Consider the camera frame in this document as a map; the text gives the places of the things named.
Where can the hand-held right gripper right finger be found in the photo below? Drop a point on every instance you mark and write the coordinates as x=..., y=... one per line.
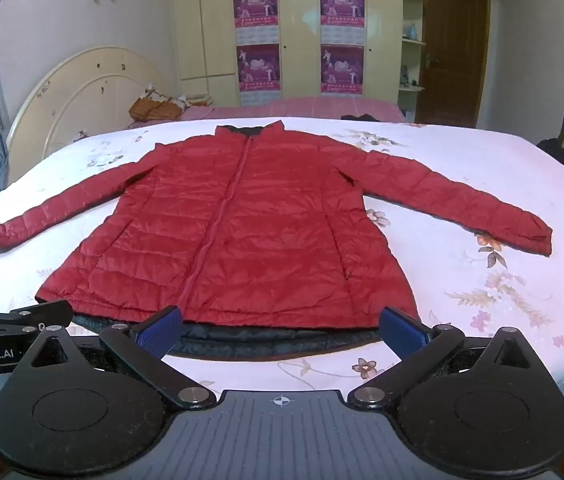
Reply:
x=402, y=332

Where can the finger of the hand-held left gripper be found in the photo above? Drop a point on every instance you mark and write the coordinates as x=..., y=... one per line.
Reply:
x=26, y=316

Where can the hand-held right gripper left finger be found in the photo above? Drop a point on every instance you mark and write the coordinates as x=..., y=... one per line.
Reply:
x=157, y=334

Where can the red down jacket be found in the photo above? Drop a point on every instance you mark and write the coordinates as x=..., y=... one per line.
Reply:
x=242, y=230

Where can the white floral bed sheet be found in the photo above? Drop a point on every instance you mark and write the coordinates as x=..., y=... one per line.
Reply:
x=487, y=175

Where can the cream wooden headboard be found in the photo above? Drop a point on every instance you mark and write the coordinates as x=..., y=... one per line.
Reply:
x=76, y=95

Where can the dark cloth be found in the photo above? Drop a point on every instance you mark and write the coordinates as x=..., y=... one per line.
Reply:
x=359, y=118

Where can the black bag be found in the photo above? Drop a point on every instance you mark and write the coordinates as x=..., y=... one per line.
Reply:
x=559, y=155

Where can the pink checked bed sheet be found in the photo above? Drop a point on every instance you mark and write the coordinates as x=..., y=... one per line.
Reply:
x=307, y=107

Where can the small dark ornament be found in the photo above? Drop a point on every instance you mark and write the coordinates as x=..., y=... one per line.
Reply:
x=405, y=76

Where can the brown wooden door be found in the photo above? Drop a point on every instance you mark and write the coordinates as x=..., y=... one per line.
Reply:
x=454, y=50

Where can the light blue bottle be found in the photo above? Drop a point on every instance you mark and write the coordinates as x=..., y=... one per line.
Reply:
x=413, y=31

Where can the cream wardrobe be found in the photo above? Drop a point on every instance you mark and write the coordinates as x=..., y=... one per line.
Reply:
x=297, y=35

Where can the magenta wall poster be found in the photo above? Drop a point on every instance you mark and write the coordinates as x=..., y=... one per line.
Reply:
x=342, y=10
x=258, y=74
x=342, y=70
x=256, y=10

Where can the cream wall shelf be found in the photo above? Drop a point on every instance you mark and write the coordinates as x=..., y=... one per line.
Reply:
x=411, y=50

